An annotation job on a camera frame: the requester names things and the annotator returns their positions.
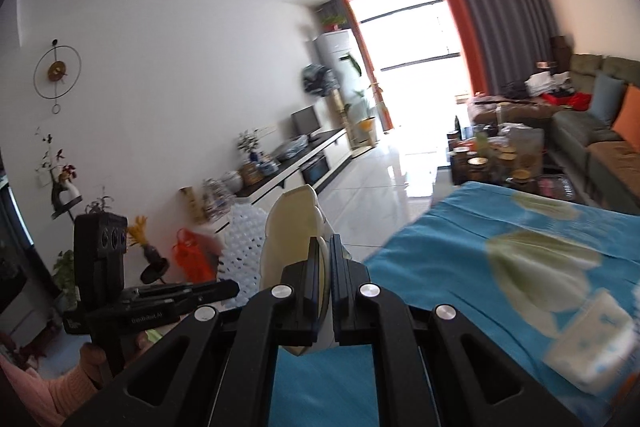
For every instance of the small black monitor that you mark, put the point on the small black monitor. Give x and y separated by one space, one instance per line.
305 121

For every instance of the green sectional sofa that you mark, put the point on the green sectional sofa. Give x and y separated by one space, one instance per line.
607 161

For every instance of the cluttered coffee table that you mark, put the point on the cluttered coffee table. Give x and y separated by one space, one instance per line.
521 162

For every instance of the orange cushion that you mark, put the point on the orange cushion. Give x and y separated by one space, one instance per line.
627 123

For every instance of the grey blue cushion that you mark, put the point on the grey blue cushion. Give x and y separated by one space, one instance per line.
607 95

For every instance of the white air conditioner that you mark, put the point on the white air conditioner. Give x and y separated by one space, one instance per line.
339 51

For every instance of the blue floral tablecloth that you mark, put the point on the blue floral tablecloth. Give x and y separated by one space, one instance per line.
519 267

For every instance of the black white tv cabinet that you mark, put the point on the black white tv cabinet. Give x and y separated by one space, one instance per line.
332 146

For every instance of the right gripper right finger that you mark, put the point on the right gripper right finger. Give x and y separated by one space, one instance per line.
433 367

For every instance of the pink left forearm sleeve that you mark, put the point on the pink left forearm sleeve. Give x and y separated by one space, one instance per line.
49 401

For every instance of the white foam sheet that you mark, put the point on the white foam sheet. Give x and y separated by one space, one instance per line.
243 238

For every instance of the round wall clock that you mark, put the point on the round wall clock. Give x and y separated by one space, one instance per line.
56 73

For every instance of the orange plastic bag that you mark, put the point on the orange plastic bag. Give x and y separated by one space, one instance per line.
197 255

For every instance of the left hand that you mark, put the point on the left hand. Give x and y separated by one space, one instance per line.
93 360

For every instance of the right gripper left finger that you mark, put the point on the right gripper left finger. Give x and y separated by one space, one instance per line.
216 368

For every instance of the grey orange curtain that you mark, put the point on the grey orange curtain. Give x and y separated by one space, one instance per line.
503 41

